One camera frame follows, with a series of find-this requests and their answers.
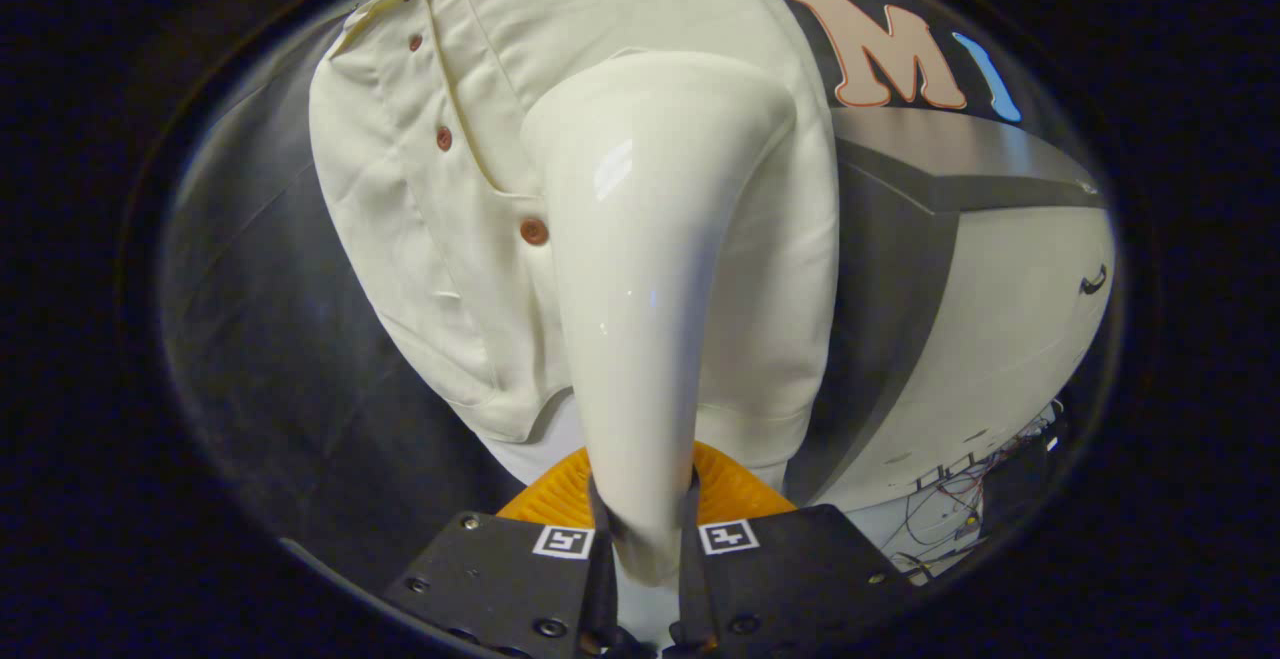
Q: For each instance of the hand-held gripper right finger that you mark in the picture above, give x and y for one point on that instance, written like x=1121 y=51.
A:
x=790 y=579

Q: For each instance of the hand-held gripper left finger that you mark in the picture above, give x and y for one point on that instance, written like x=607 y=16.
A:
x=500 y=584

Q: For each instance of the cream button shirt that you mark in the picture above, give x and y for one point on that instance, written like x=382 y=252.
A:
x=440 y=269

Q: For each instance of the white cabinet with grey top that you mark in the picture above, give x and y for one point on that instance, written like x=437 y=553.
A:
x=1010 y=319

